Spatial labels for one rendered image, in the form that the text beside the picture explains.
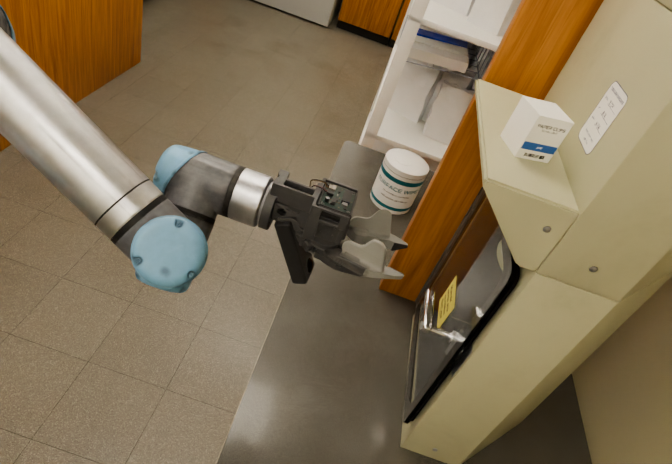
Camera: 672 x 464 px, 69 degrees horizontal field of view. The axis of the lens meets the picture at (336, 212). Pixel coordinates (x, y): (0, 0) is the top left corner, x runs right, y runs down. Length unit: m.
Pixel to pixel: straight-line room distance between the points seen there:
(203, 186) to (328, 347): 0.51
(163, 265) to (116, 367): 1.57
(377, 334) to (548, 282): 0.53
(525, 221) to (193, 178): 0.42
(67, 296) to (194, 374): 0.62
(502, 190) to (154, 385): 1.67
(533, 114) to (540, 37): 0.28
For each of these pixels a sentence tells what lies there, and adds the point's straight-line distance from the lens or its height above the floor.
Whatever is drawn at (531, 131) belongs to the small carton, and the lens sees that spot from 0.64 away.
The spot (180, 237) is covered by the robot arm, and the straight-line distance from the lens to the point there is 0.53.
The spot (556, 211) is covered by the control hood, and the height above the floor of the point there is 1.50.
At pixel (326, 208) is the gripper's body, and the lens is 0.64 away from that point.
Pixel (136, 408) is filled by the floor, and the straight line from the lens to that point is 2.00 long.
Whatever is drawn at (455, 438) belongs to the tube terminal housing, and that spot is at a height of 1.02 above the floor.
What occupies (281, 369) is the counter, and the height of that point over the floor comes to 0.94.
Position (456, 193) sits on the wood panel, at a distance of 1.03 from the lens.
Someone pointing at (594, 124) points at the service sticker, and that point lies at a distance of 0.68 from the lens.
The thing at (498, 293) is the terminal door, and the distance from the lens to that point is 0.70.
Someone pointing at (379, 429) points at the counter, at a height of 0.94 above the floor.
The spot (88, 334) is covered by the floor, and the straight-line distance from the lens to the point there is 2.18.
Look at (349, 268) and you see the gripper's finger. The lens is 0.67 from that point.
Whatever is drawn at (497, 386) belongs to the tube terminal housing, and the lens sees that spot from 0.83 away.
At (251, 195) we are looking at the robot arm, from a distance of 0.66.
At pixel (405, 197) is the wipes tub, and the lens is 1.41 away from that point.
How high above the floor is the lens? 1.77
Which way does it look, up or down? 37 degrees down
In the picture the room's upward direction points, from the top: 20 degrees clockwise
